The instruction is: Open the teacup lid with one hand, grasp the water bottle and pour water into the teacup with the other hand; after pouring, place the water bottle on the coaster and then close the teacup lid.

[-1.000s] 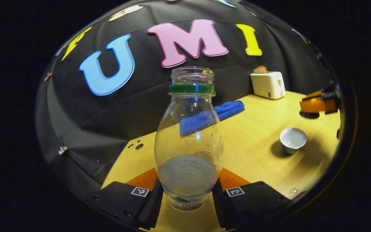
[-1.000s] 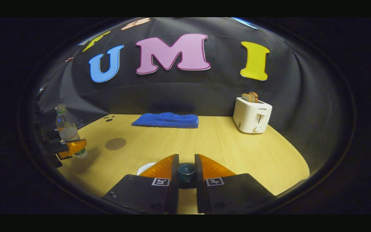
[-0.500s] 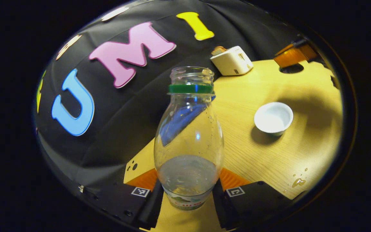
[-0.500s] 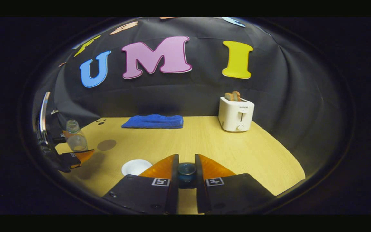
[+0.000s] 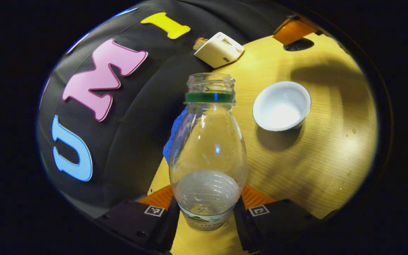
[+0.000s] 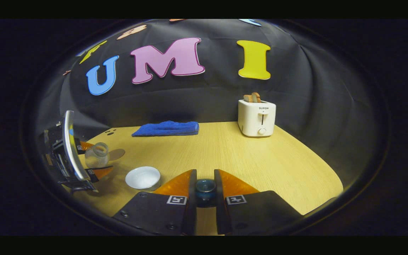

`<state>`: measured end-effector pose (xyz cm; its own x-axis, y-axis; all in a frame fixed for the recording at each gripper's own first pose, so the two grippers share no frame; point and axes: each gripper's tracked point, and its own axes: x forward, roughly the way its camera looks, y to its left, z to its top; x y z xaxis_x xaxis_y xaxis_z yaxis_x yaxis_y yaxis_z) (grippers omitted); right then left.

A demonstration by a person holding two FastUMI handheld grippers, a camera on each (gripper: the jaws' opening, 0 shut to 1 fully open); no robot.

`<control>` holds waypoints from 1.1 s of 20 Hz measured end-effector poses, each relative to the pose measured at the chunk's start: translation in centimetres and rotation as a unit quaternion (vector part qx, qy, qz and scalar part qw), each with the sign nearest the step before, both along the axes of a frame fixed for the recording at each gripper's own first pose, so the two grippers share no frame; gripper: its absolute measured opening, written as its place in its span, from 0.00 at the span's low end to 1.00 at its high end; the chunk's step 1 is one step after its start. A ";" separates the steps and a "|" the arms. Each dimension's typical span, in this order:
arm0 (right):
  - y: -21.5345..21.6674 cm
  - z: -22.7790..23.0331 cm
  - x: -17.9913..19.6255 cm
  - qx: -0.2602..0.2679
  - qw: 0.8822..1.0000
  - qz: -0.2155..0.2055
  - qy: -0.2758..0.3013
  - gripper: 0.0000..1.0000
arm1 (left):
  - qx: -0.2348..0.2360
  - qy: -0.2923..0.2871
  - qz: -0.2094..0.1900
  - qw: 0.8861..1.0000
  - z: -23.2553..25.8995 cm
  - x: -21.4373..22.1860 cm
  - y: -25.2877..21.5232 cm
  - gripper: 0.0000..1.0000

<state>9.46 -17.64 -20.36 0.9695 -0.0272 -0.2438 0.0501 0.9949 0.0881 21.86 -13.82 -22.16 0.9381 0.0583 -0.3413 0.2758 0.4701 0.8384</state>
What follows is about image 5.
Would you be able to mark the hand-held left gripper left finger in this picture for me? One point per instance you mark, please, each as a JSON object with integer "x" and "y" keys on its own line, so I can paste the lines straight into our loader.
{"x": 133, "y": 221}

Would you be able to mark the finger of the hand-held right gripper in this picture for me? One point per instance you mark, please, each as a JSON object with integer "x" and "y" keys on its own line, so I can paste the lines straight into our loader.
{"x": 292, "y": 32}

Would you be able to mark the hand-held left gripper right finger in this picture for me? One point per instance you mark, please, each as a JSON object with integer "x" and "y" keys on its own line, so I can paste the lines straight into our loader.
{"x": 282, "y": 221}

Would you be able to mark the clear plastic water bottle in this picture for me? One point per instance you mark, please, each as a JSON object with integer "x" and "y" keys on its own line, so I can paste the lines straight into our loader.
{"x": 207, "y": 148}

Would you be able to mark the white toaster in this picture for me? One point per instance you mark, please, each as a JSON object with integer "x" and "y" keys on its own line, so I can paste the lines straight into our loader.
{"x": 218, "y": 51}

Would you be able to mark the black backdrop cloth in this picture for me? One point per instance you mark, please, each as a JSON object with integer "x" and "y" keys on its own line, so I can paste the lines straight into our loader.
{"x": 129, "y": 141}

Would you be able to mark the blue towel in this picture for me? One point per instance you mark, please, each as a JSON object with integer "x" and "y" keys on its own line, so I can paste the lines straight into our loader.
{"x": 172, "y": 138}

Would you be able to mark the toast bread slice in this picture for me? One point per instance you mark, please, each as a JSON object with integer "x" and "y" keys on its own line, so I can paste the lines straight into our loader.
{"x": 199, "y": 42}

